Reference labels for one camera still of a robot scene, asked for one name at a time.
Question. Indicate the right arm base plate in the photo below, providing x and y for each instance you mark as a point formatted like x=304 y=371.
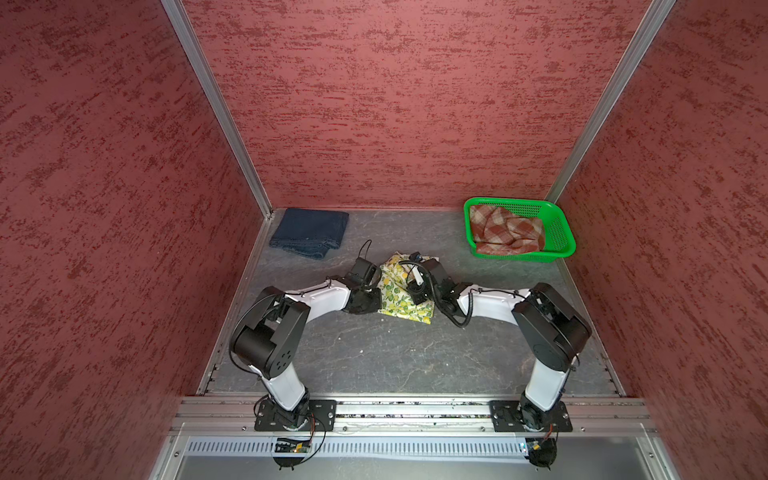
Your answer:
x=510 y=417

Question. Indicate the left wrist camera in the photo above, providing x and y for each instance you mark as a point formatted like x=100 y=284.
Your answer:
x=365 y=273

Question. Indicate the slotted cable duct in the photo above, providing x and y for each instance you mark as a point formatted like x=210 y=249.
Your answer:
x=483 y=449

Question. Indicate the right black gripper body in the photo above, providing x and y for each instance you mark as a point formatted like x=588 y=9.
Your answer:
x=420 y=293

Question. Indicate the right base connector board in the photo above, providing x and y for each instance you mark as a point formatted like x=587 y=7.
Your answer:
x=541 y=453

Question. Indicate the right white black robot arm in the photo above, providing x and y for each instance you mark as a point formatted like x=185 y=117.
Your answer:
x=553 y=330

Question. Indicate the left aluminium corner post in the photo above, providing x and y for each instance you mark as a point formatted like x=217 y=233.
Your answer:
x=193 y=50

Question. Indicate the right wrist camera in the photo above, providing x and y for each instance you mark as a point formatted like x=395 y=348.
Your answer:
x=435 y=270

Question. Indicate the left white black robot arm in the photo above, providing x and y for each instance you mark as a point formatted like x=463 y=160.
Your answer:
x=266 y=338

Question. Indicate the right aluminium corner post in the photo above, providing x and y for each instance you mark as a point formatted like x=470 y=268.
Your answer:
x=648 y=28

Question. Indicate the aluminium corner post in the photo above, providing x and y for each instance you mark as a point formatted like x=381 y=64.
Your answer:
x=193 y=50
x=648 y=28

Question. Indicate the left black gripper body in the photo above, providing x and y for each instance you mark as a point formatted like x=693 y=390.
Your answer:
x=369 y=303

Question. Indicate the aluminium front rail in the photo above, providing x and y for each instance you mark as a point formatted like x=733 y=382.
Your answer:
x=426 y=415

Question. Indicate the reddish brown skirt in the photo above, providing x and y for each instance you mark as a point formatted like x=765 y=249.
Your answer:
x=496 y=231

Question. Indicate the green plastic basket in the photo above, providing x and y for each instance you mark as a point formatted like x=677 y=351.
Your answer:
x=560 y=242

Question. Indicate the base connector board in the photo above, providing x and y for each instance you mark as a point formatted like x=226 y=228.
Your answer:
x=541 y=453
x=289 y=453

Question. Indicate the yellow floral skirt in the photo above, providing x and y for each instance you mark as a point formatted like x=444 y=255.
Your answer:
x=395 y=299

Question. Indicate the left base connector board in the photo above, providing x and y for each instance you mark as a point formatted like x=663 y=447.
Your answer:
x=289 y=453

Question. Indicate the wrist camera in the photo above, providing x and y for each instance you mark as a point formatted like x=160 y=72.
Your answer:
x=435 y=270
x=365 y=273

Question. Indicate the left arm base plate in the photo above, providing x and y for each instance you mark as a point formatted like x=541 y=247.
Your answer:
x=309 y=415

